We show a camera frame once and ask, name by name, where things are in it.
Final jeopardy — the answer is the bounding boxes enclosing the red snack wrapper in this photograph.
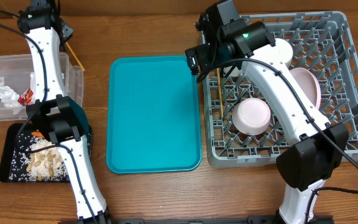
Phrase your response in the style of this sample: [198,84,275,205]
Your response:
[17,88,35,106]

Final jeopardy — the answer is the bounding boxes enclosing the grey dishwasher rack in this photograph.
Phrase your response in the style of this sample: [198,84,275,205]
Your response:
[200,11,358,169]

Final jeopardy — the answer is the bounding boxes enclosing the cream plastic cup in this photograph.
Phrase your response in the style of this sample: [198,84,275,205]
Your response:
[223,66,243,77]

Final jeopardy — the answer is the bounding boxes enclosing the orange carrot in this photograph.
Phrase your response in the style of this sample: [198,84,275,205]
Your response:
[31,131,45,139]

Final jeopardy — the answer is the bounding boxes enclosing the wooden chopstick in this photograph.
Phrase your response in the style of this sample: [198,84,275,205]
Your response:
[65,42,86,72]
[216,68,224,120]

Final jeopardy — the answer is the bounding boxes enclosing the small pink bowl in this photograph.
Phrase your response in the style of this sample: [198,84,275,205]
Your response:
[232,98,271,136]

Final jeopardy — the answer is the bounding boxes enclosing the cream bowl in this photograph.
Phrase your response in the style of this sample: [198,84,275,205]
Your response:
[273,38,293,68]

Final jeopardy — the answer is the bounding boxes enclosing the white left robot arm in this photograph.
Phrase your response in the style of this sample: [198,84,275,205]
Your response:
[16,0,114,223]

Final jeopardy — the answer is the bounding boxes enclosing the teal plastic tray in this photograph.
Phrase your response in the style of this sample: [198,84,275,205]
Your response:
[106,55,202,174]

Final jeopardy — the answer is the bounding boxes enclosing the white napkin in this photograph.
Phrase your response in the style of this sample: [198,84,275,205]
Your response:
[30,72,68,101]

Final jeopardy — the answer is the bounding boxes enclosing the black waste tray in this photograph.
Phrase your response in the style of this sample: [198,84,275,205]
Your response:
[0,123,93,183]

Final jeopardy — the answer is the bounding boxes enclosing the rice and peanut scraps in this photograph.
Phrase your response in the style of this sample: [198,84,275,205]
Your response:
[15,137,64,180]

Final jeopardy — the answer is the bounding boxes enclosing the pink plate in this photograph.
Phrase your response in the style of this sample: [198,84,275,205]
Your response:
[290,67,321,109]

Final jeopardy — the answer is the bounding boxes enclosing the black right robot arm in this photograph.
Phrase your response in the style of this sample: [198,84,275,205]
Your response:
[185,1,349,223]

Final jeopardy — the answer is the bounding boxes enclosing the foil wrapper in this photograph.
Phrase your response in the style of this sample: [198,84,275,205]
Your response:
[0,77,21,108]

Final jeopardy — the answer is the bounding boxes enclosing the clear plastic waste bin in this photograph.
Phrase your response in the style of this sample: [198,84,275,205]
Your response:
[0,53,84,121]

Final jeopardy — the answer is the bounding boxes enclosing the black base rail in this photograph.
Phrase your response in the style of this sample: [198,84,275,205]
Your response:
[57,215,335,224]

